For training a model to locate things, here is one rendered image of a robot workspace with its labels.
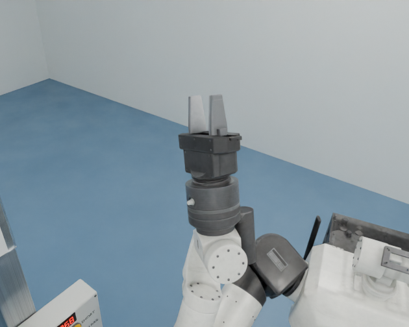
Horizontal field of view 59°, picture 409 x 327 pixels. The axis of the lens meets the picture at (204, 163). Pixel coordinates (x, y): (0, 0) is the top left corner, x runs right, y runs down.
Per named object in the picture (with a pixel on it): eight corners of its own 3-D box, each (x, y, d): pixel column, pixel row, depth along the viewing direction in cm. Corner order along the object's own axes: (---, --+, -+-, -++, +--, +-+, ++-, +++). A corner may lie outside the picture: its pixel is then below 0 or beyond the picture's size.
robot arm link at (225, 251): (182, 200, 64) (188, 259, 66) (196, 220, 54) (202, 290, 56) (243, 191, 67) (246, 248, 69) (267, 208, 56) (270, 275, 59)
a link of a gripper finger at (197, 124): (187, 96, 58) (191, 135, 59) (203, 95, 60) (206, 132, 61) (182, 96, 59) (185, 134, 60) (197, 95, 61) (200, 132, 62)
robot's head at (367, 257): (349, 260, 74) (363, 228, 69) (403, 277, 71) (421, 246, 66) (347, 285, 68) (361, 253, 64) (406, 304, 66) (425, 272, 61)
